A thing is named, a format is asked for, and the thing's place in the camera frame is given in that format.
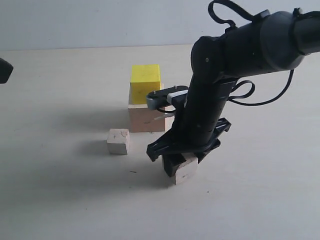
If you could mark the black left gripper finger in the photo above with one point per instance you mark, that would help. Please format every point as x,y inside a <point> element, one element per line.
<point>6,70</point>

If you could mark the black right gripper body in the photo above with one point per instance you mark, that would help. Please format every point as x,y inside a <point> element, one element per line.
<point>197,123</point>

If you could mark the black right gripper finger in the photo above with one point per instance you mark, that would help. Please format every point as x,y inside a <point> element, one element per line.
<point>171,162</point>

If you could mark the medium grained wooden cube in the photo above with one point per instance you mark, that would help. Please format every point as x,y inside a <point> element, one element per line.
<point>185,170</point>

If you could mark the large pale wooden cube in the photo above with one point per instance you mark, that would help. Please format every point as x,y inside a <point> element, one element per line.
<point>143,120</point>

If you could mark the yellow cube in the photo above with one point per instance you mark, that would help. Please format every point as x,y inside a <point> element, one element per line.
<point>144,79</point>

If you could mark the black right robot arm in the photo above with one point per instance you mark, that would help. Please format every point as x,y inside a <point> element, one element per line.
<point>269,43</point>

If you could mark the smallest pale wooden cube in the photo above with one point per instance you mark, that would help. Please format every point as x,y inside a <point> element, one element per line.
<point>118,141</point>

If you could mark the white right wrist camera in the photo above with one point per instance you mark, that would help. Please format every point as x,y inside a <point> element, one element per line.
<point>162,98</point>

